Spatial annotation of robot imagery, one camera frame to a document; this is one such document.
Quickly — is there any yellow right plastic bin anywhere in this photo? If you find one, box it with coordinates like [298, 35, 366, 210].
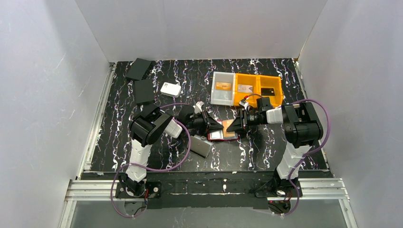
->
[258, 75, 284, 107]

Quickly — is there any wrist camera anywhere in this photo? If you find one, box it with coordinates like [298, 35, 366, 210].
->
[193, 101, 204, 114]
[239, 97, 249, 110]

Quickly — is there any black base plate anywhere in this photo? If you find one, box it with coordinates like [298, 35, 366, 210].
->
[114, 171, 302, 209]

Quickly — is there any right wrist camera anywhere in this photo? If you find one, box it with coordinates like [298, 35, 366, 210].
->
[239, 97, 249, 110]

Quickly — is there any yellow plastic bin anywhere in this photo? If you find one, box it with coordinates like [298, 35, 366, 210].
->
[258, 75, 284, 107]
[233, 73, 260, 108]

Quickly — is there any black VIP credit card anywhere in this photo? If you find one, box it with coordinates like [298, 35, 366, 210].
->
[260, 88, 276, 96]

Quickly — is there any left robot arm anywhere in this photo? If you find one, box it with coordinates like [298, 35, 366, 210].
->
[118, 102, 239, 197]

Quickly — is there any silver metal card case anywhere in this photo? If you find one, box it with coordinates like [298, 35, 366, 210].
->
[190, 135, 213, 158]

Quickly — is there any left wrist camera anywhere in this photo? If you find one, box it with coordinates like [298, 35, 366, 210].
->
[193, 101, 204, 114]

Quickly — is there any white square device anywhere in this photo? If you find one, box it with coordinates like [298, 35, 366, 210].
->
[160, 82, 182, 98]

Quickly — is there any orange credit card from holder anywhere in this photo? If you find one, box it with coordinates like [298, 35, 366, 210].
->
[221, 119, 238, 140]

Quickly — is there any orange credit card in bin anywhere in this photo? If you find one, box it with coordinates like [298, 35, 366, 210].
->
[215, 82, 232, 91]

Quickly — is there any yellow middle plastic bin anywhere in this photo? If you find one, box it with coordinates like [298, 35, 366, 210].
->
[233, 73, 260, 108]

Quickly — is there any aluminium frame rail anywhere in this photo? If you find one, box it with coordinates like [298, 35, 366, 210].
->
[59, 173, 357, 228]

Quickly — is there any black box near device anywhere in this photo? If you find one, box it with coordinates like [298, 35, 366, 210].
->
[134, 79, 155, 105]

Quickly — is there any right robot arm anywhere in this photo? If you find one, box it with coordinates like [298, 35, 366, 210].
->
[239, 98, 324, 195]

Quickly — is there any silver VIP credit card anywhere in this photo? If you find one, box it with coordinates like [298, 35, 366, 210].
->
[237, 85, 254, 94]

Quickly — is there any black box far corner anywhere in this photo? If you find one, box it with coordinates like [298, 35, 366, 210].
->
[125, 58, 154, 81]

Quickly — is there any red leather card holder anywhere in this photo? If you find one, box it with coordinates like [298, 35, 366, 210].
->
[207, 120, 240, 142]

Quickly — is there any white plastic bin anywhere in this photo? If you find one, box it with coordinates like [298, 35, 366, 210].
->
[210, 72, 235, 106]

